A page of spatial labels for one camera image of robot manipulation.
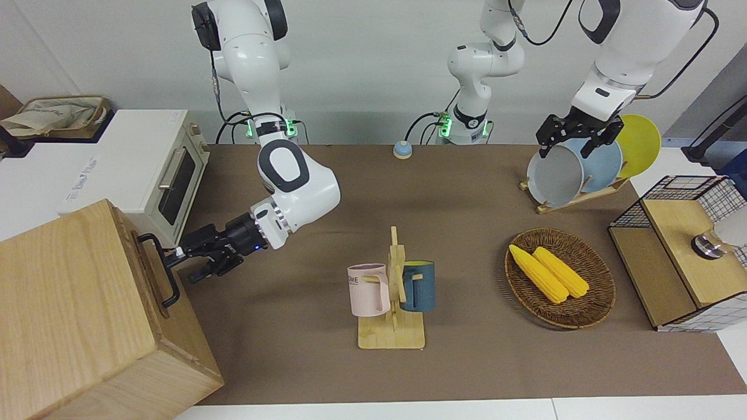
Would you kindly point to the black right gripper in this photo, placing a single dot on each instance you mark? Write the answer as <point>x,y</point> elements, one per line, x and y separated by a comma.
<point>227,245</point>

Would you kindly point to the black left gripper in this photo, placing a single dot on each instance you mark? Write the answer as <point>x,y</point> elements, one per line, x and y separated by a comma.
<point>578,125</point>

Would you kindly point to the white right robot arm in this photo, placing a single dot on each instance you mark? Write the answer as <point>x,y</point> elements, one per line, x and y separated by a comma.
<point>251,64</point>

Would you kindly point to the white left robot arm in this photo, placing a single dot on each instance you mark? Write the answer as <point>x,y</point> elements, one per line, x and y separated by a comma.
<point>630,41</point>

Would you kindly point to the light wooden drawer cabinet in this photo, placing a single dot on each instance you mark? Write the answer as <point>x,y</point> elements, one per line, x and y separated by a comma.
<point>58,303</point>

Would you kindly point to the grey plate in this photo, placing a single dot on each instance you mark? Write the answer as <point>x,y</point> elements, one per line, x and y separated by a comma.
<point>554,178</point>

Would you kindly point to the light blue plate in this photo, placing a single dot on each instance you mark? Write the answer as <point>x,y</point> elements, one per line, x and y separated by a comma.
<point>604,169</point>

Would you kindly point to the wooden plate rack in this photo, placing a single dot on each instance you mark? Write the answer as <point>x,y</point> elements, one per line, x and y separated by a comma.
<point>544,208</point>

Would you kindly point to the yellow plate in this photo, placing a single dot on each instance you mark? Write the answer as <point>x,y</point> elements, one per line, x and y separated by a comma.
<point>642,146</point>

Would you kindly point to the yellow corn cob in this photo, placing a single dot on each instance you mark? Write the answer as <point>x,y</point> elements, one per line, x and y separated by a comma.
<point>540,277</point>
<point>563,271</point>

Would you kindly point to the white toaster oven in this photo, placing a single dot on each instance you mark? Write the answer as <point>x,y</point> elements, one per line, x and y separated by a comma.
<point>128,157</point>

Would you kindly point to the brown wicker basket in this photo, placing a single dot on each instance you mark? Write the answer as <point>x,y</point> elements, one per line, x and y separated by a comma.
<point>589,306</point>

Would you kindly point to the small blue round bell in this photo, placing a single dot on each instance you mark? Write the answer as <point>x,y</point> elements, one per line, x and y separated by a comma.
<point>402,150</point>

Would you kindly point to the steel base white appliance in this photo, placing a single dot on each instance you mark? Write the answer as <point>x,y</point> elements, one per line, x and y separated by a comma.
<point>707,245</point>

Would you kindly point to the white printed box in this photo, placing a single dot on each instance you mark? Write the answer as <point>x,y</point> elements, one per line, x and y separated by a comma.
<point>35,186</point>

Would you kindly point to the pink mug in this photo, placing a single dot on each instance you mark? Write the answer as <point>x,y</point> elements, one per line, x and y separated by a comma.
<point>367,294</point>

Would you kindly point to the dark blue mug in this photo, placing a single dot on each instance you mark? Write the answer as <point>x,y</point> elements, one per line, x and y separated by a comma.
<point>423,289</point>

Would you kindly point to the beige canvas bag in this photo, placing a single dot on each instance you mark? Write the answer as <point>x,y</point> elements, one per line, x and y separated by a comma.
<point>52,116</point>

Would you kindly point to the bamboo mug tree stand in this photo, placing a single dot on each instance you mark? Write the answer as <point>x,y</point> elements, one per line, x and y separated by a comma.
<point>391,335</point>

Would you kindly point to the brown table mat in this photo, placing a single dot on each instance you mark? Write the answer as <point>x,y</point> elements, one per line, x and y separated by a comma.
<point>467,350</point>

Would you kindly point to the black camera stand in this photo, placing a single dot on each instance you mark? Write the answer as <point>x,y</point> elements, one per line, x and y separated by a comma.
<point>697,153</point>

